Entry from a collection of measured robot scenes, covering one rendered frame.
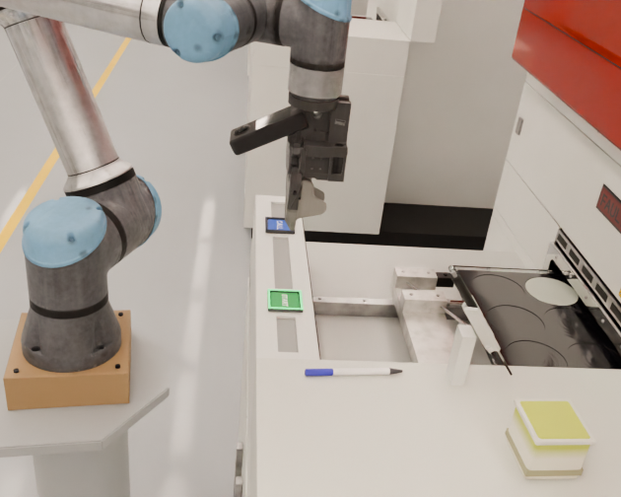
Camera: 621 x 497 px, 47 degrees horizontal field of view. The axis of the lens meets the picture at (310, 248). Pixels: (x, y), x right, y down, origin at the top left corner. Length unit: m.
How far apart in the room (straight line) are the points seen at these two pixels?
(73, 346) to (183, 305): 1.73
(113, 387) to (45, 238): 0.26
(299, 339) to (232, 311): 1.74
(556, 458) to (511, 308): 0.50
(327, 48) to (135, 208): 0.42
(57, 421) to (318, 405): 0.41
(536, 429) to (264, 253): 0.60
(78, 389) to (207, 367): 1.41
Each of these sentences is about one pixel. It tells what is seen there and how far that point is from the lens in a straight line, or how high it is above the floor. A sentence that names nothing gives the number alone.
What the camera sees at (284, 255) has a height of 0.96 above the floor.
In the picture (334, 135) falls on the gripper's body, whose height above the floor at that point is 1.26.
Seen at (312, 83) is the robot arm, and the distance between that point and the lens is 0.97.
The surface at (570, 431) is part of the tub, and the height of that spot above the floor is 1.03.
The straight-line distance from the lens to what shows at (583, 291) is 1.43.
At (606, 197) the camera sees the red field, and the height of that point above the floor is 1.11.
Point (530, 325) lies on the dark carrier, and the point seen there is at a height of 0.90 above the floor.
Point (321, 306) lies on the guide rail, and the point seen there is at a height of 0.84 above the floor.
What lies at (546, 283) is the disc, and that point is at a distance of 1.49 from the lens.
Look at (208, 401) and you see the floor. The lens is 2.41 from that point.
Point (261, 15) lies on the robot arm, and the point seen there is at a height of 1.41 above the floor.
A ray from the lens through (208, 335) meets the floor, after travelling 2.68.
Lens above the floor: 1.61
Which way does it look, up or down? 29 degrees down
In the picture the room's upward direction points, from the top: 6 degrees clockwise
